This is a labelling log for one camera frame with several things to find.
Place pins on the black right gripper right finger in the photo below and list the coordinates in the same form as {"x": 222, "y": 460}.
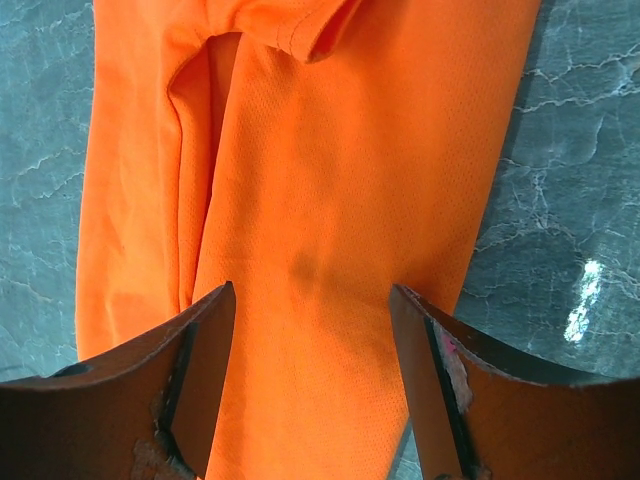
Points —
{"x": 482, "y": 409}

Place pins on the orange t-shirt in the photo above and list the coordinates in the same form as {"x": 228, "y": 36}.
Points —
{"x": 313, "y": 153}

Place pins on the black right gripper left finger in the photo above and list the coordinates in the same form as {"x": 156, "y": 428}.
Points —
{"x": 146, "y": 409}

